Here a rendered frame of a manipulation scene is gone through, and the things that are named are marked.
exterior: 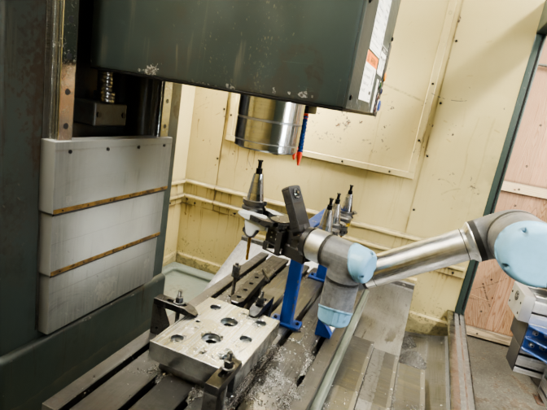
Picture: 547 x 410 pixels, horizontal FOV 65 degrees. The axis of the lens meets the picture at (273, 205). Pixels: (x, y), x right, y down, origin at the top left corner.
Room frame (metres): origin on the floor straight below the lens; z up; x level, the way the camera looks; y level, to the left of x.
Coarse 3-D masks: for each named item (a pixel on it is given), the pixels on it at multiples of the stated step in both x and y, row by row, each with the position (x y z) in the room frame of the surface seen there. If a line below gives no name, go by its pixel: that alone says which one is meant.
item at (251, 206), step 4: (244, 200) 1.05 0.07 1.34; (248, 200) 1.04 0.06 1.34; (264, 200) 1.07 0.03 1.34; (244, 204) 1.06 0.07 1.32; (248, 204) 1.04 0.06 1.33; (252, 204) 1.04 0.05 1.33; (256, 204) 1.04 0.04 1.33; (260, 204) 1.04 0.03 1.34; (264, 204) 1.07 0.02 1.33; (244, 208) 1.05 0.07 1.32; (248, 208) 1.04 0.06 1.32; (252, 208) 1.04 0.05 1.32; (256, 208) 1.04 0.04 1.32; (260, 208) 1.05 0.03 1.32; (264, 208) 1.06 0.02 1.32
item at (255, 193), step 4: (256, 176) 1.06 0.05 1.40; (260, 176) 1.06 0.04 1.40; (252, 180) 1.06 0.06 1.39; (256, 180) 1.05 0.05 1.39; (260, 180) 1.06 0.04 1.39; (252, 184) 1.06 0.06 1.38; (256, 184) 1.05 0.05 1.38; (260, 184) 1.06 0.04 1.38; (252, 188) 1.05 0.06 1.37; (256, 188) 1.05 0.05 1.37; (260, 188) 1.05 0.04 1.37; (248, 192) 1.06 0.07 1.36; (252, 192) 1.05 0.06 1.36; (256, 192) 1.05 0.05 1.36; (260, 192) 1.05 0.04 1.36; (248, 196) 1.06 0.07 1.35; (252, 196) 1.05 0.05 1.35; (256, 196) 1.05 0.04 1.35; (260, 196) 1.05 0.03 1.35; (252, 200) 1.05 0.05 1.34; (256, 200) 1.05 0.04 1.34; (260, 200) 1.05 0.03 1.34
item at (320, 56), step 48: (96, 0) 1.09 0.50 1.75; (144, 0) 1.05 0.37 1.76; (192, 0) 1.01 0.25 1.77; (240, 0) 0.97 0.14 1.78; (288, 0) 0.94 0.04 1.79; (336, 0) 0.90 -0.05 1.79; (96, 48) 1.09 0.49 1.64; (144, 48) 1.04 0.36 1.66; (192, 48) 1.00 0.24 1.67; (240, 48) 0.97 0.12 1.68; (288, 48) 0.93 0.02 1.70; (336, 48) 0.90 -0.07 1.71; (288, 96) 0.93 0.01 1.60; (336, 96) 0.89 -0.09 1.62
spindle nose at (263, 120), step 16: (240, 96) 1.04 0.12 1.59; (240, 112) 1.03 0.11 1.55; (256, 112) 0.99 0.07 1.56; (272, 112) 0.99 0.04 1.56; (288, 112) 1.00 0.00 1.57; (240, 128) 1.02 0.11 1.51; (256, 128) 0.99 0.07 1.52; (272, 128) 0.99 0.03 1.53; (288, 128) 1.01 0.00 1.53; (240, 144) 1.02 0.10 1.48; (256, 144) 0.99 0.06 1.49; (272, 144) 0.99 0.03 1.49; (288, 144) 1.01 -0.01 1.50
